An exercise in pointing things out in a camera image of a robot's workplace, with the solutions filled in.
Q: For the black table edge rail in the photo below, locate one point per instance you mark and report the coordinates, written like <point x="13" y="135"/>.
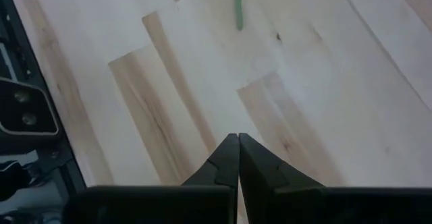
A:
<point x="64" y="163"/>

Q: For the yellow artificial tulip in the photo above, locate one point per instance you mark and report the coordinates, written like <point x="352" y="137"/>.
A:
<point x="238" y="8"/>

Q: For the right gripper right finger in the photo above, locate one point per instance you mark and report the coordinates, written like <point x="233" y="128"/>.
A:
<point x="320" y="205"/>

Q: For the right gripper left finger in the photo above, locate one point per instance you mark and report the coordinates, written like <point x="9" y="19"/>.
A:
<point x="168" y="203"/>

